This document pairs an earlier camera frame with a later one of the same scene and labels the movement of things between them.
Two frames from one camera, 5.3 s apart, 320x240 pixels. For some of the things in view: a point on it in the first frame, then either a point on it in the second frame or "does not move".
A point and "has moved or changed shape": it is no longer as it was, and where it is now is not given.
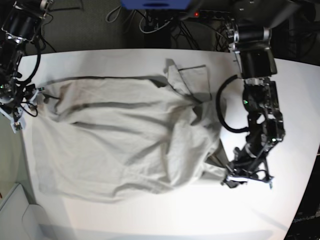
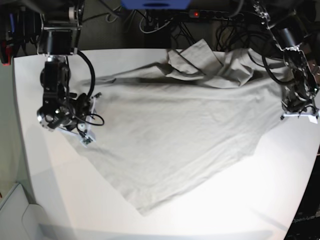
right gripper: x=247 y=165 to x=298 y=105
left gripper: x=14 y=98 to x=79 y=125
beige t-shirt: x=100 y=139 has moved or changed shape
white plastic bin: x=20 y=220 does not move
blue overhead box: x=156 y=4 does not move
